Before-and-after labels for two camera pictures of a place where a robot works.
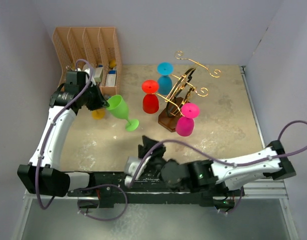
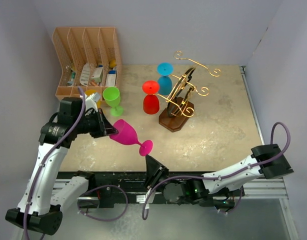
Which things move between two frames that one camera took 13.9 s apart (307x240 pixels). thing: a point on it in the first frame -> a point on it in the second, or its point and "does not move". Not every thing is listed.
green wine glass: [118, 108] -> [111, 95]
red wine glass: [150, 101] does not move
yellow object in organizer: [112, 63] does not move
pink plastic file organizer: [98, 45] does not move
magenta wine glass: [185, 124] -> [127, 135]
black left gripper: [100, 102] -> [104, 127]
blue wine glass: [164, 82] does not move
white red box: [97, 73] does not move
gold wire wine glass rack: [179, 93] does not move
